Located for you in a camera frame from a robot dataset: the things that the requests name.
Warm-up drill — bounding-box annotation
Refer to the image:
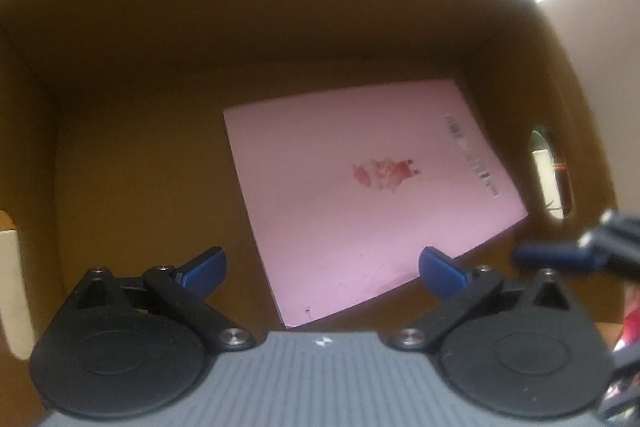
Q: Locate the pink book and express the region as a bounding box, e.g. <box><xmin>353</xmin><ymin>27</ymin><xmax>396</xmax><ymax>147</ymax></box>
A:
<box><xmin>224</xmin><ymin>79</ymin><xmax>527</xmax><ymax>327</ymax></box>

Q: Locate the brown cardboard box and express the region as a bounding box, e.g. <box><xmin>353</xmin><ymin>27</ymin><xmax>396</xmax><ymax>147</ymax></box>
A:
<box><xmin>1</xmin><ymin>0</ymin><xmax>623</xmax><ymax>426</ymax></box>

